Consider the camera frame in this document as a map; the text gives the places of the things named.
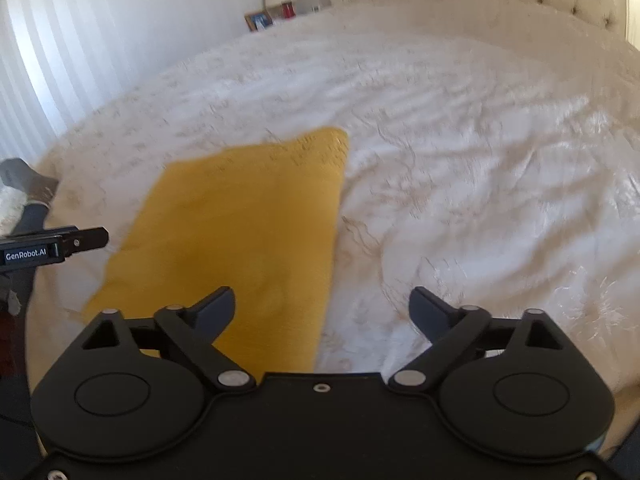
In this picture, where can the white curtain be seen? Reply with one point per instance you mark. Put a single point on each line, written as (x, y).
(100, 35)

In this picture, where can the wooden photo frame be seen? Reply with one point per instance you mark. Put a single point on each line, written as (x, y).
(259, 20)

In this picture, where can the red candle jar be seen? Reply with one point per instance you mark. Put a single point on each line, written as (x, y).
(288, 10)

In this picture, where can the white fluffy rug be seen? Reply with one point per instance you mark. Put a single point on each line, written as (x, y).
(10, 210)

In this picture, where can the foot in grey sock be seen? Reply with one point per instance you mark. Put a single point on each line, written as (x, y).
(17, 172)

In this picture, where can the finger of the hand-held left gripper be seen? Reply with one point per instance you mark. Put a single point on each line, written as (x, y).
(87, 241)

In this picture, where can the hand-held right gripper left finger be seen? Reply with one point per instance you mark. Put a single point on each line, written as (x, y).
(217, 307)

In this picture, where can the yellow knit sweater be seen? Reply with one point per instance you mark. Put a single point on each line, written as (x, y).
(225, 220)

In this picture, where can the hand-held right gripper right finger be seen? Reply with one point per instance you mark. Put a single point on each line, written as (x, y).
(425, 307)

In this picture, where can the white bedspread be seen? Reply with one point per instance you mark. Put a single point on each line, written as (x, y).
(450, 135)

